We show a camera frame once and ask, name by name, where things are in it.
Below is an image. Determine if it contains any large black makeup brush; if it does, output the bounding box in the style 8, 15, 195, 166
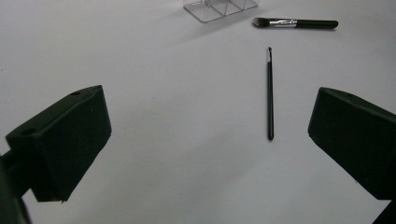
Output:
251, 17, 339, 31

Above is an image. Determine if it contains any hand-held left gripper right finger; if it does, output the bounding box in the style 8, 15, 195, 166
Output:
307, 87, 396, 201

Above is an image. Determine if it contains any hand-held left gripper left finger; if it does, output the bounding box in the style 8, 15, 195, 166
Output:
5, 84, 113, 203

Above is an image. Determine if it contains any thin black makeup brush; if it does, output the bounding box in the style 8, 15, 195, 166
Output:
266, 46, 275, 141

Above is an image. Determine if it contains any clear acrylic organizer box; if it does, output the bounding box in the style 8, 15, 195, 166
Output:
182, 0, 260, 23

